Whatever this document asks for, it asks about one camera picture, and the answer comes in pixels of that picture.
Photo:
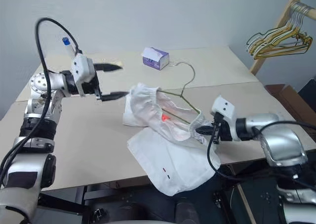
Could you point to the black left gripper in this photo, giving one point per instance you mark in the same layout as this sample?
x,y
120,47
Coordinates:
x,y
90,88

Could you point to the wooden clothes rack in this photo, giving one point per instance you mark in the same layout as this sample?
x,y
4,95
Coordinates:
x,y
256,65

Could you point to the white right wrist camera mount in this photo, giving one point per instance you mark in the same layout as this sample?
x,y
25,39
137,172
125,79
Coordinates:
x,y
223,107

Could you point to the black case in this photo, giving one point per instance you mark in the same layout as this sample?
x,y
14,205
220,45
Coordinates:
x,y
308,91

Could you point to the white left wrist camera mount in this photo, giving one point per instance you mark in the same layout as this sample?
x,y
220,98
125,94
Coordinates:
x,y
80,65

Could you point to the brown cardboard box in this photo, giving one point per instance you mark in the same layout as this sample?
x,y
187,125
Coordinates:
x,y
291,98

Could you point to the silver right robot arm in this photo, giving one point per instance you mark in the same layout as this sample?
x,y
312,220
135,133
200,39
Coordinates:
x,y
284,145

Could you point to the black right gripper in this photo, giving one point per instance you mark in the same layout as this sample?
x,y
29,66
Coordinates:
x,y
223,132

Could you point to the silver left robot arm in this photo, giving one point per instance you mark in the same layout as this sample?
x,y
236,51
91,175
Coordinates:
x,y
37,83

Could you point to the white bottle with blue cap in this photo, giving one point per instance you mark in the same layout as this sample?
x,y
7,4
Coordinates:
x,y
66,41

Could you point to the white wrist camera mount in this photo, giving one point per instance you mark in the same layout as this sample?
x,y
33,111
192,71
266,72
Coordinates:
x,y
80,65
223,107

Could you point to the black binder clip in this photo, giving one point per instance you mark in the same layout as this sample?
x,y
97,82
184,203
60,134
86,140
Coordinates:
x,y
98,213

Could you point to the purple tissue box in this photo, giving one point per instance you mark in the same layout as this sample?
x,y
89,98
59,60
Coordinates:
x,y
154,60

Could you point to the black table frame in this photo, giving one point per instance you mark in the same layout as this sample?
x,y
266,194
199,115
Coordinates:
x,y
98,192

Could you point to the white garment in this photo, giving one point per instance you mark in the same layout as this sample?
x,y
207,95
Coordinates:
x,y
177,159

